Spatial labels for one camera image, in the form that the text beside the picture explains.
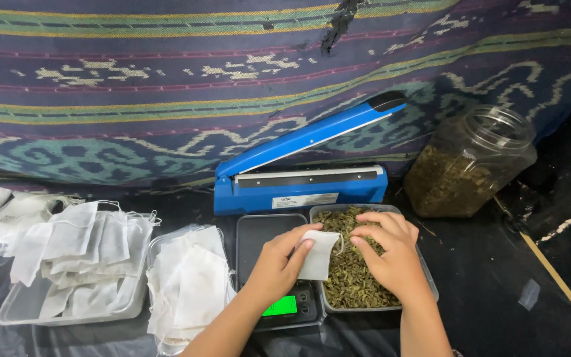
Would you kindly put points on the person's left hand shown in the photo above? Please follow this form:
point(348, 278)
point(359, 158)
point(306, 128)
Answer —
point(273, 270)

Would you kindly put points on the person's right hand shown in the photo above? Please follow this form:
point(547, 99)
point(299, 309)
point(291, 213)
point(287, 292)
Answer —
point(394, 260)

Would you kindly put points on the white tea bag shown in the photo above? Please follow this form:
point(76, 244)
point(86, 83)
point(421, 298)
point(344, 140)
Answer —
point(321, 258)

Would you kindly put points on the black digital scale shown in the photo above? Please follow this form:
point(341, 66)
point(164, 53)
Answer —
point(260, 238)

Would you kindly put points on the clear rectangular leaf container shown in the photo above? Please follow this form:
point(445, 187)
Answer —
point(427, 285)

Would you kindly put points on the heap of dried tea leaves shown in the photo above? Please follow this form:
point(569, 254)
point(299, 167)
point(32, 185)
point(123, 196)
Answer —
point(350, 285)

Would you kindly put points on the small pile of tea bags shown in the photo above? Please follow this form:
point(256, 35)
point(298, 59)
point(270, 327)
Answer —
point(191, 287)

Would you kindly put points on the blue impulse sealer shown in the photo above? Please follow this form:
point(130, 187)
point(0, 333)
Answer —
point(305, 191)

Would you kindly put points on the dried leaves inside jar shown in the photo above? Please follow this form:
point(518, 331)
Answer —
point(444, 186)

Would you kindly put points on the black plastic sheet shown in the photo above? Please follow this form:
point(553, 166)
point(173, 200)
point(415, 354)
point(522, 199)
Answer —
point(483, 297)

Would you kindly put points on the narrow clear plastic box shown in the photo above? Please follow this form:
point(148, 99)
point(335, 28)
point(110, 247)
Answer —
point(152, 248)

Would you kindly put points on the small clear plastic scrap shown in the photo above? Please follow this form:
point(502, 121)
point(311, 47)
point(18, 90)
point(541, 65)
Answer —
point(529, 295)

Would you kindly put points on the clear plastic jar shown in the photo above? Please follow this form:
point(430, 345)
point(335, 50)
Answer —
point(483, 148)

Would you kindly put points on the thin wooden stick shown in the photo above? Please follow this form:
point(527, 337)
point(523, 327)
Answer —
point(560, 283)

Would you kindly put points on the large pile of tea bags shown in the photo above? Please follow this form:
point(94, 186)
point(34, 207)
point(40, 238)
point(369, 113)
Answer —
point(87, 243)

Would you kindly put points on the striped woven patterned cloth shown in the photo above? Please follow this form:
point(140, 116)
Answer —
point(166, 89)

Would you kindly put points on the wide clear plastic tray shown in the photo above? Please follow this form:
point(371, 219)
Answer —
point(23, 307)

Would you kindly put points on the bundle of white packets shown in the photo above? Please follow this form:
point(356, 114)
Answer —
point(3, 218)

